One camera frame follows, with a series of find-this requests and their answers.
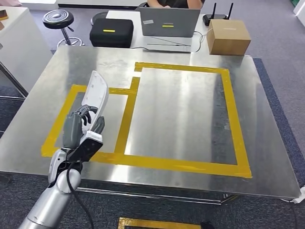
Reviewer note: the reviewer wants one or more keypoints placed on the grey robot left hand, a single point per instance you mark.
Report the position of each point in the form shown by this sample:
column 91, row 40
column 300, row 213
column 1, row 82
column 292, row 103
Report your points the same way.
column 72, row 129

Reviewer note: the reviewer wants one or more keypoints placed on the white plastic car trim part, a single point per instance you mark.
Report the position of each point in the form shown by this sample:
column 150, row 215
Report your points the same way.
column 96, row 91

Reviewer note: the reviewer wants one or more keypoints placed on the steel top workbench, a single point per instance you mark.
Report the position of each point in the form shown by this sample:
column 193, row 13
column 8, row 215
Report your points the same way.
column 178, row 110

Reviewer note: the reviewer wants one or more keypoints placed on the black robot torso part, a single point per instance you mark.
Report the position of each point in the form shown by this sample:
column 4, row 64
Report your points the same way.
column 206, row 225

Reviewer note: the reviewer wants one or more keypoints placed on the black hard carry case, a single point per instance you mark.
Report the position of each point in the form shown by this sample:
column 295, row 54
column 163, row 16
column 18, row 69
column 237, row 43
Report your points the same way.
column 111, row 38

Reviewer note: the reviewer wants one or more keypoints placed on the white table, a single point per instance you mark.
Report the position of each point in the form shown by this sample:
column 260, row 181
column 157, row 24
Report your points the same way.
column 21, row 47

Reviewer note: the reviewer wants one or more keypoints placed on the black round stool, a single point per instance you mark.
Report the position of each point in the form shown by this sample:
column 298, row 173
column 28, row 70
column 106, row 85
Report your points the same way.
column 58, row 17

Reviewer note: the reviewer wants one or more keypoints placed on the dark round stool seat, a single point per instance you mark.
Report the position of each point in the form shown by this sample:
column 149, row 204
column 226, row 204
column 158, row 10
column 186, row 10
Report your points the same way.
column 99, row 16

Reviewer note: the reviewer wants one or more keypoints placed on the white desk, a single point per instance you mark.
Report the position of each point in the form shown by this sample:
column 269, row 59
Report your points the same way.
column 137, row 31

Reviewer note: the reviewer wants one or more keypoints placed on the small brown block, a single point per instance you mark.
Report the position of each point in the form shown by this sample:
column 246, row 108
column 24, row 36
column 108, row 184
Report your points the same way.
column 3, row 14

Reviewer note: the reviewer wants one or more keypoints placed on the grey laptop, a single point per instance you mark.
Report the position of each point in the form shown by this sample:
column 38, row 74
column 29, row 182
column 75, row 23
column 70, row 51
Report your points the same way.
column 169, row 19

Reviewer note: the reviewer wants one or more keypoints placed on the person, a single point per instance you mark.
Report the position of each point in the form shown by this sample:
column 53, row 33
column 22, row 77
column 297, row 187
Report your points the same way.
column 176, row 3

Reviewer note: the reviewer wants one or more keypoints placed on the black router with antennas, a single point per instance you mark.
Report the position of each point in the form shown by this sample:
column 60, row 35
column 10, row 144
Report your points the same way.
column 214, row 18

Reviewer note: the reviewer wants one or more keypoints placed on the brown cardboard box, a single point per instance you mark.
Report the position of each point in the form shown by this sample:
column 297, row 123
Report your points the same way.
column 226, row 41

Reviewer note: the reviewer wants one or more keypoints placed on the white power strip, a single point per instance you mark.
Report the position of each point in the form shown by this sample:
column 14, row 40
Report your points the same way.
column 300, row 196

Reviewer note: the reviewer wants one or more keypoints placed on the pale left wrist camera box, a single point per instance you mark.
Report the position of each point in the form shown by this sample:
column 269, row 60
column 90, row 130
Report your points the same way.
column 88, row 148

